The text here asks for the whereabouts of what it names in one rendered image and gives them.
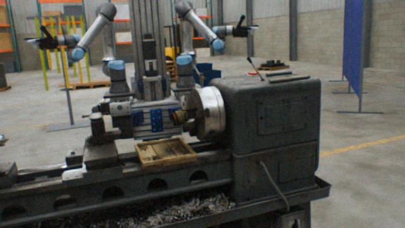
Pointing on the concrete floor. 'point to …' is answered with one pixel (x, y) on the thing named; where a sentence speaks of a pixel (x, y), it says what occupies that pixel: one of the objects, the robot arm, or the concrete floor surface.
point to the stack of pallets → (172, 70)
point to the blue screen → (354, 50)
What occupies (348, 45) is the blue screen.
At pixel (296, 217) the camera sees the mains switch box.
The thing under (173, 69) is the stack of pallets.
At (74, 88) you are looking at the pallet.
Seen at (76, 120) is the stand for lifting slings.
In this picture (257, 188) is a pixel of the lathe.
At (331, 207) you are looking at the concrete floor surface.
